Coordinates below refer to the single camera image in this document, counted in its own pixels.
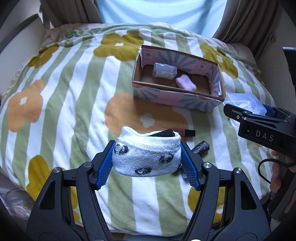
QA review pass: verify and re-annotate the clear plastic case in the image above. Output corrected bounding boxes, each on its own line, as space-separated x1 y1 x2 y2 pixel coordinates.
224 93 267 115

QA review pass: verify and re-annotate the black garbage bag roll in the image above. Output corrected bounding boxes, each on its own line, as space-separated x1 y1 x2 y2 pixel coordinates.
191 141 210 157

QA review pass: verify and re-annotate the clear floss pick box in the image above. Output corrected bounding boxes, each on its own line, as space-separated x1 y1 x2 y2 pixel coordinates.
152 63 178 80

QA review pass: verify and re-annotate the white patterned sock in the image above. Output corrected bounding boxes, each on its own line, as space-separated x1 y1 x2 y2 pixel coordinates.
112 126 181 177

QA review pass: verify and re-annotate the person's right hand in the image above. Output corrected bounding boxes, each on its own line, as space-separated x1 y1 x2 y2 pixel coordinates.
269 150 296 194

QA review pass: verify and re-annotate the open cardboard box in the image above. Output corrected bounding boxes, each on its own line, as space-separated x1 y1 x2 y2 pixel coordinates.
132 45 226 112

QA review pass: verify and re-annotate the right brown curtain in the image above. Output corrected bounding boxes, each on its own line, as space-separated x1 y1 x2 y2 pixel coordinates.
213 0 281 55

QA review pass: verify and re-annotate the brown curtain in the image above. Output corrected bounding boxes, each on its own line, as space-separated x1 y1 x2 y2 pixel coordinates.
40 0 103 28
213 0 281 55

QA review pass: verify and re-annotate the light blue sheer curtain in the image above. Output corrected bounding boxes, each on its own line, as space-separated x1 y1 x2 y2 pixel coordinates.
95 0 227 37

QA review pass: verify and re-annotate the floral striped blanket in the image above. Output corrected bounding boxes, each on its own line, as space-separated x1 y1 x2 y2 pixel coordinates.
0 22 276 237

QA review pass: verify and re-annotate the white bed headboard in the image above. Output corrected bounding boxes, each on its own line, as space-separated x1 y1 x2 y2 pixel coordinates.
1 14 46 95

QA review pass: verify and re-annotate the left brown curtain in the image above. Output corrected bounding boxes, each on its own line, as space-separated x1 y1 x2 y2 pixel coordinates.
40 0 103 28

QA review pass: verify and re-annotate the black cable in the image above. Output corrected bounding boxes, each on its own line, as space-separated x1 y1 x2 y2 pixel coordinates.
257 158 292 185

